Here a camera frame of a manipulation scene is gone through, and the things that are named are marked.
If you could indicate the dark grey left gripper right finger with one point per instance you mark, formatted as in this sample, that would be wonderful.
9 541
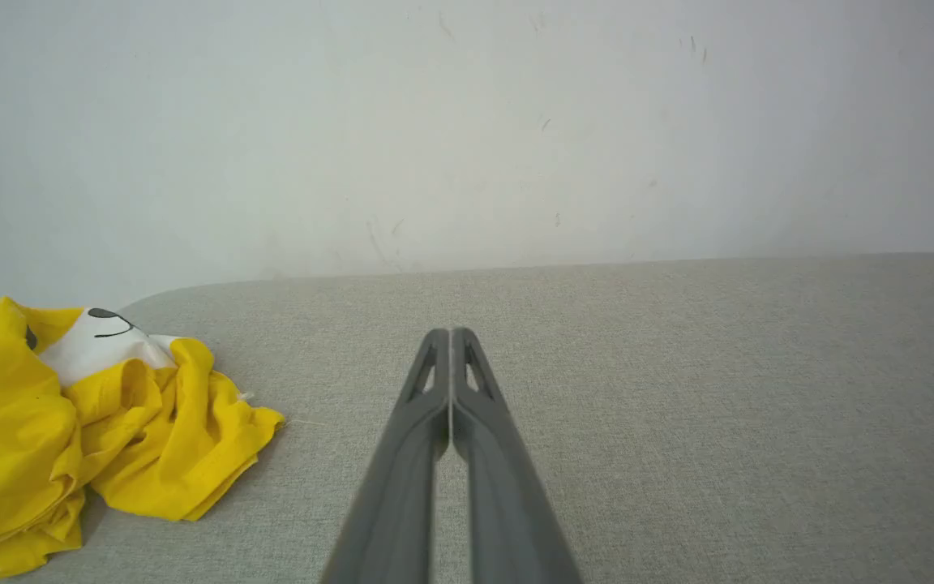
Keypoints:
499 478

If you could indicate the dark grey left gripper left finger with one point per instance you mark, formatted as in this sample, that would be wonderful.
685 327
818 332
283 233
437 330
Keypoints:
402 470

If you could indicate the yellow t-shirt with white print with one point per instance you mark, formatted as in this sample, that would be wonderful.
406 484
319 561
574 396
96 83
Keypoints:
159 454

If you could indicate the grey fabric sofa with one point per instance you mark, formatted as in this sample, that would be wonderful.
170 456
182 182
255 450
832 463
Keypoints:
718 405

